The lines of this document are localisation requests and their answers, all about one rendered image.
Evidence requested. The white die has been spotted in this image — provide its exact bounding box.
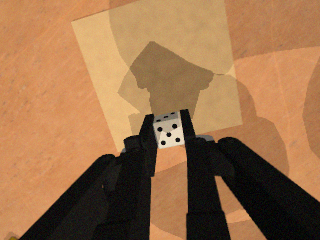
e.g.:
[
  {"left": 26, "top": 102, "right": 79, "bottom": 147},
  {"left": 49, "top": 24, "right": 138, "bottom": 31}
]
[{"left": 153, "top": 111, "right": 185, "bottom": 149}]

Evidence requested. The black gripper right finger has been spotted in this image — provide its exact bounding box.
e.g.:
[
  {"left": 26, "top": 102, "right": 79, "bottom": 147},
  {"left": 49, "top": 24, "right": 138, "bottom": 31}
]
[{"left": 180, "top": 109, "right": 320, "bottom": 240}]

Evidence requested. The tan flat mat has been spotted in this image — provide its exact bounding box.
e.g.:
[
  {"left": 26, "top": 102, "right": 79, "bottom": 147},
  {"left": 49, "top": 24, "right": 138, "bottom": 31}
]
[{"left": 71, "top": 0, "right": 242, "bottom": 152}]

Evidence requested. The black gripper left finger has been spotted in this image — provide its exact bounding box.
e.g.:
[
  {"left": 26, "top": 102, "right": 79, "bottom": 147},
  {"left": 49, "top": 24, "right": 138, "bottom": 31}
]
[{"left": 18, "top": 114, "right": 158, "bottom": 240}]

